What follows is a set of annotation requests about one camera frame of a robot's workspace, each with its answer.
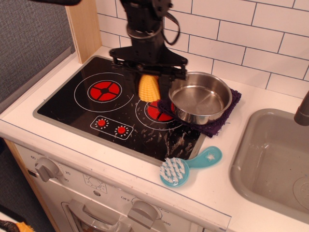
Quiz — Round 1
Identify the yellow black object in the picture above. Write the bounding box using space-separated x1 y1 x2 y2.
0 220 34 232

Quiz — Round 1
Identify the grey sink basin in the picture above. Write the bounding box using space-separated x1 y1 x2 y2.
230 109 309 223

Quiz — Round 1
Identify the black toy stove top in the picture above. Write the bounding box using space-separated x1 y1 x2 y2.
33 56 205 165

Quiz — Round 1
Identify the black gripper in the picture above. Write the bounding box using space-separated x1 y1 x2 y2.
110 33 188 100

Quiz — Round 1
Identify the red stove knob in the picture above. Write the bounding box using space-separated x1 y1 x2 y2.
97 119 106 127
117 127 126 134

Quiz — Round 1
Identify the teal scrub brush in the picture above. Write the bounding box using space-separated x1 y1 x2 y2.
159 146 223 187

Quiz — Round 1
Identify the grey oven knob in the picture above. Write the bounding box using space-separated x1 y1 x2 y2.
127 201 158 229

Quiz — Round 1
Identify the yellow toy corn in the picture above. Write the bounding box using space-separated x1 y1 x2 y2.
138 74 161 102

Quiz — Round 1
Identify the grey faucet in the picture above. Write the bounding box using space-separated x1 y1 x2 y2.
294 91 309 126

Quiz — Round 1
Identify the wooden post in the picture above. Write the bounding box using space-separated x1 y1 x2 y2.
65 0 102 64

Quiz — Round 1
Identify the silver metal pot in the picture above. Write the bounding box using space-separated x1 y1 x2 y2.
169 72 232 125

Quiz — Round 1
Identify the red left stove knob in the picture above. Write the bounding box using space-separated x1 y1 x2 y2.
97 119 106 127

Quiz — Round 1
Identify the purple cloth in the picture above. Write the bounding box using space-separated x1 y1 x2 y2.
157 89 241 138

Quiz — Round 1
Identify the grey oven door handle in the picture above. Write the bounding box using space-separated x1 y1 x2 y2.
67 200 133 232

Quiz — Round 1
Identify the red right stove knob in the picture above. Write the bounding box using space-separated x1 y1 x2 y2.
117 127 126 134

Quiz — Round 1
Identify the grey timer knob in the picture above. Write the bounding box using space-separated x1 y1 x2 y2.
35 157 59 182

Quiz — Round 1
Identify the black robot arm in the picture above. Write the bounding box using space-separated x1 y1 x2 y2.
110 0 188 102

